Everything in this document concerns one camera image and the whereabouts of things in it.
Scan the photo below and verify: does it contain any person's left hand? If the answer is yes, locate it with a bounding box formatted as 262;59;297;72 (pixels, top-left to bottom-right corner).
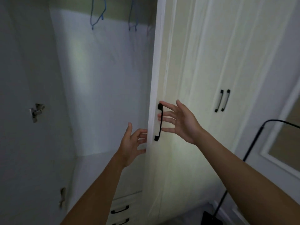
116;122;148;168

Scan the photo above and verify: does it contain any person's right hand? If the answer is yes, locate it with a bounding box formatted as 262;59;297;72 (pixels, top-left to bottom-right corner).
157;99;206;145

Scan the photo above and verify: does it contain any person's right forearm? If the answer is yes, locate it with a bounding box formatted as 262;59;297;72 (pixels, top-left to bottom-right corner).
195;129;300;225

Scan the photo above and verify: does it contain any person's left forearm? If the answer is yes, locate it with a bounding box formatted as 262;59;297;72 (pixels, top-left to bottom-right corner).
60;156;128;225

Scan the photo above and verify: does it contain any white wardrobe door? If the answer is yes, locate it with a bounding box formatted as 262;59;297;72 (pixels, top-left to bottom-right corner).
221;0;298;154
178;0;249;209
141;0;202;225

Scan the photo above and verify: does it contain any white wardrobe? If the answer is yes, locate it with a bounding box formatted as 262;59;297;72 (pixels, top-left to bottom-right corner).
0;0;300;225

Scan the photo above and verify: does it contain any white drawer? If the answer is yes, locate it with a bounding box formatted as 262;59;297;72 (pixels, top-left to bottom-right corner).
106;212;142;225
110;191;143;217

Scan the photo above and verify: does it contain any black floor lamp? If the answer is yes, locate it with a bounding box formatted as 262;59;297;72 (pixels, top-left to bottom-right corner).
201;119;300;225

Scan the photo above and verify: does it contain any metal door hinge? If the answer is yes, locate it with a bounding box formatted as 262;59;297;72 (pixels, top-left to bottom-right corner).
58;187;67;209
29;103;45;123

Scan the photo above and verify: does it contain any blue clothes hanger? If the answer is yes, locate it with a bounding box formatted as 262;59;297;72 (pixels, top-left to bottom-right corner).
90;0;107;30
128;0;139;32

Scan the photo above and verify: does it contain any black door handle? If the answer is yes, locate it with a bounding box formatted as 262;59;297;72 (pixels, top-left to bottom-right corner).
214;90;224;113
221;89;231;112
154;103;164;142

